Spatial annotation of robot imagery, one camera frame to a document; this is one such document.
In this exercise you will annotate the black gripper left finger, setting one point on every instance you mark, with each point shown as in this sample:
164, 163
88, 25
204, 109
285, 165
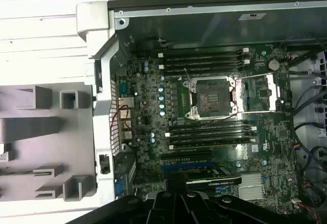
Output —
127, 211

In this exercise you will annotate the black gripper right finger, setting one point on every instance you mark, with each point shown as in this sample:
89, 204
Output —
230, 211

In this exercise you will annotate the thin metal locking lever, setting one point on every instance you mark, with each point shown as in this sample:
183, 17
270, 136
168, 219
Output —
222, 117
187, 77

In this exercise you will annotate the metal socket cover frame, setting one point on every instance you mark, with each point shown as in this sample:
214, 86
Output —
272, 93

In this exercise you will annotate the silver finned chipset heatsink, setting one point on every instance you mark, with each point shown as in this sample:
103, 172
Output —
251, 190

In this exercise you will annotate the black graphics card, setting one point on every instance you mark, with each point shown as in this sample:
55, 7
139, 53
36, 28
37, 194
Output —
214, 176

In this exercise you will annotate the blue expansion slot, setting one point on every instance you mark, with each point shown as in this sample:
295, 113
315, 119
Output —
178, 166

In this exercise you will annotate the black RAM slot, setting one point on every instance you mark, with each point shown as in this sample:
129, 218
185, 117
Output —
204, 53
204, 64
204, 58
209, 126
209, 137
209, 131
209, 144
204, 70

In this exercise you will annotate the black expansion slot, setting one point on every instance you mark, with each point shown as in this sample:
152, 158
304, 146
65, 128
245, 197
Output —
186, 153

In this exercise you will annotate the green motherboard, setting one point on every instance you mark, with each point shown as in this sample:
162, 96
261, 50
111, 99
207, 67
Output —
268, 137

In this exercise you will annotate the dark grey open PC case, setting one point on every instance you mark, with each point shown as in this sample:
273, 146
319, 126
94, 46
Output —
102, 111

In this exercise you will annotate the grey plastic parts rack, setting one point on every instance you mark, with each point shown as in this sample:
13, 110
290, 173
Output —
38, 157

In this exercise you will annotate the silver ethernet usb port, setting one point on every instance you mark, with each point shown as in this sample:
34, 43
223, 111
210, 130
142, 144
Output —
126, 102

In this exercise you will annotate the square black chip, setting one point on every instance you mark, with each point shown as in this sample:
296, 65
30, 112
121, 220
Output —
263, 93

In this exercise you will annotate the blue serial port connector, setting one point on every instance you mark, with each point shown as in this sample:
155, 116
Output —
123, 87

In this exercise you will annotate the silver coin battery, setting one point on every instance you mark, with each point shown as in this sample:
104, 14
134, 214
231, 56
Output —
273, 65

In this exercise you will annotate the silver metal drive cage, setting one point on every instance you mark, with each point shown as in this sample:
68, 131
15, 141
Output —
304, 63

